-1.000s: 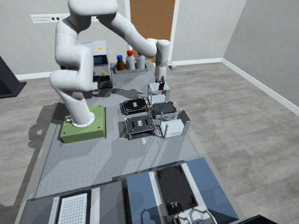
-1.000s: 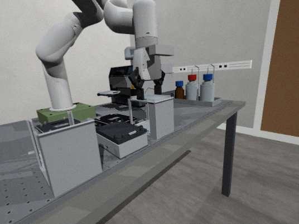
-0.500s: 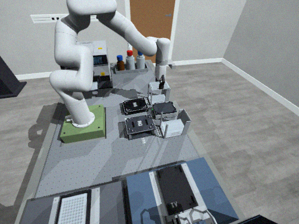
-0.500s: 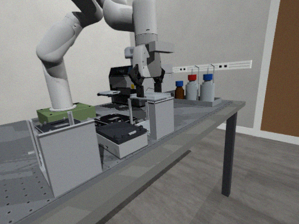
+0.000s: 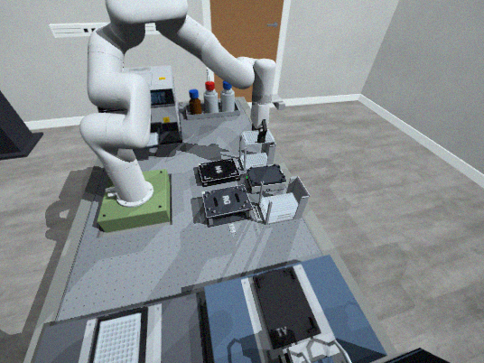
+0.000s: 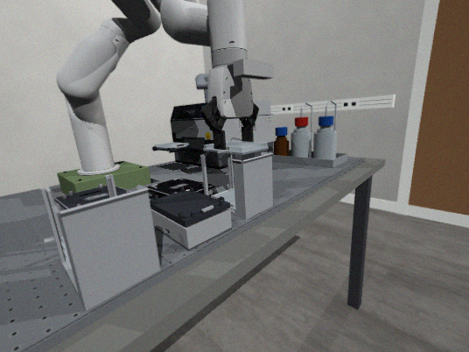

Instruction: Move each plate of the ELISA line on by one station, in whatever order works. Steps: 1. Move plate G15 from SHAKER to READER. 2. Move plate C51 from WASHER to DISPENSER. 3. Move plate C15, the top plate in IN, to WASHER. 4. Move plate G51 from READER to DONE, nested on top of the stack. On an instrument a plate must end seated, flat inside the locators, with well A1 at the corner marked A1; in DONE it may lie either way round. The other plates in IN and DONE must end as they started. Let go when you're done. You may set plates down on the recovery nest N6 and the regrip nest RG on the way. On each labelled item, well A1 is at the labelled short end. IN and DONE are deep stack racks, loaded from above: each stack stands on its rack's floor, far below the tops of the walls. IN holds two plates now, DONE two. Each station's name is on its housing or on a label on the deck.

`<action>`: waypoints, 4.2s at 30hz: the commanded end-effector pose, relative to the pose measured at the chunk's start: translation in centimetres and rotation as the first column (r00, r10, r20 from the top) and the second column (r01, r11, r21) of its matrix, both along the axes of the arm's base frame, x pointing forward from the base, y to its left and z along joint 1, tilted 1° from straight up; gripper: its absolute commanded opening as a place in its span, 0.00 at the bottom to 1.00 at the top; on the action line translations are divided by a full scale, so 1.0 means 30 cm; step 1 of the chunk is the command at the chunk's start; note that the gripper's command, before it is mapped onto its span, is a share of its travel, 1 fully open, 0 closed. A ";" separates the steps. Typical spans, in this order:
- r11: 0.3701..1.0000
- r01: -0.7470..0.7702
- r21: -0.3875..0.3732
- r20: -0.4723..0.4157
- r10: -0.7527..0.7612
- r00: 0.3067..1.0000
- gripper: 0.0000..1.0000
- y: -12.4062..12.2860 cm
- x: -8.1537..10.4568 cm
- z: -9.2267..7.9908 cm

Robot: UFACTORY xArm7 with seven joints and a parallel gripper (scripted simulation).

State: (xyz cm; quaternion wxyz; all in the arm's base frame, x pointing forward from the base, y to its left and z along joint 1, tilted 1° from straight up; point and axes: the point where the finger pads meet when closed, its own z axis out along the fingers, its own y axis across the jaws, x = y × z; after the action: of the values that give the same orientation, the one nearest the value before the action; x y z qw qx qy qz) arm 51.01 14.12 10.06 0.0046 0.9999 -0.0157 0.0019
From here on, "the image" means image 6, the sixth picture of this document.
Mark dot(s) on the white plastic bottle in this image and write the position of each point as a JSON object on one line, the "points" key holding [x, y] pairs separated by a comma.
{"points": [[301, 145]]}

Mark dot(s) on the blue bottle cap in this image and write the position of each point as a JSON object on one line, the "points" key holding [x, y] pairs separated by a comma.
{"points": [[325, 120], [281, 130]]}

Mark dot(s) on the brown glass bottle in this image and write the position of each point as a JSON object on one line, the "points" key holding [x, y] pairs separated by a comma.
{"points": [[281, 148]]}

